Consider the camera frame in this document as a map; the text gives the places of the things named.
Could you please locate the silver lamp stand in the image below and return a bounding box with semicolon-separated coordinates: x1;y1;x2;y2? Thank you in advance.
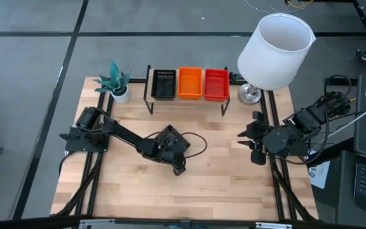
237;83;262;106

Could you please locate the orange slotted plastic basket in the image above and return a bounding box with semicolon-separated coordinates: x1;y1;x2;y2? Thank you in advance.
177;66;204;101

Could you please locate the black slotted plastic basket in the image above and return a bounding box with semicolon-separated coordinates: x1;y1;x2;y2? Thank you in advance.
155;124;191;157
151;69;177;101

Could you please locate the white plant pot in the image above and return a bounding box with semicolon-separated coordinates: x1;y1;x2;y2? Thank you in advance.
110;85;132;104

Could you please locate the black frame crossbar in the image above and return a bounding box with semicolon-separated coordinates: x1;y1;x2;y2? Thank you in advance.
0;214;366;229

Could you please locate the white printed paper sheet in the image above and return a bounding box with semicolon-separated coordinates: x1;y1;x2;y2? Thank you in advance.
308;160;331;190

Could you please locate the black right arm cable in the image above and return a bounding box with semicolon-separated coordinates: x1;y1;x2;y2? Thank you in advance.
283;95;332;165

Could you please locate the black side desk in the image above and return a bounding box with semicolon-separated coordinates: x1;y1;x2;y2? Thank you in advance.
335;149;366;229

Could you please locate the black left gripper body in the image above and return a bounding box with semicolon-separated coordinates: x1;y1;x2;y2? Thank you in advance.
153;136;187;177

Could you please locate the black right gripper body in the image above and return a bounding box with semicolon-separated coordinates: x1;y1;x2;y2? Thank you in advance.
248;111;270;166

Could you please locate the wooden shelf with black frame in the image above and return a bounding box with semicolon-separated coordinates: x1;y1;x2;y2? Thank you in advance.
143;64;231;117

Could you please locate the green artificial plant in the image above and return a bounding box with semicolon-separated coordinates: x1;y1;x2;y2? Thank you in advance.
93;60;132;96

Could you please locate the black metal table frame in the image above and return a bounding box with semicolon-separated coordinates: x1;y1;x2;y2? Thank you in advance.
51;72;319;223

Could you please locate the white lamp shade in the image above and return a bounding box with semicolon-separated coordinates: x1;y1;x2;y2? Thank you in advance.
236;12;316;92

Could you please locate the white cable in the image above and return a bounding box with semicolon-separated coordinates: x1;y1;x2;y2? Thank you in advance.
327;97;366;137

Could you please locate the black floor stand foot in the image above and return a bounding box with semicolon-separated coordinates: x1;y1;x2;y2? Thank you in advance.
324;77;358;87

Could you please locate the red slotted plastic basket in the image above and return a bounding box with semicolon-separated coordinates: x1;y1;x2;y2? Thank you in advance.
203;68;231;102

